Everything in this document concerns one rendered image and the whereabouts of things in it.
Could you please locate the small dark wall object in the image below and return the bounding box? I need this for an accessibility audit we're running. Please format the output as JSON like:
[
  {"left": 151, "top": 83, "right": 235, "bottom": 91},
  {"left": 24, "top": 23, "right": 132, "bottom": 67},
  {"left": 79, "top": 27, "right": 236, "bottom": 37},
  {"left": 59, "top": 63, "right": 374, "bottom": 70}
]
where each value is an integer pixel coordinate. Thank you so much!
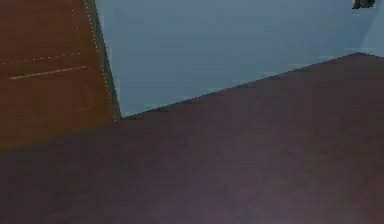
[{"left": 352, "top": 0, "right": 377, "bottom": 10}]

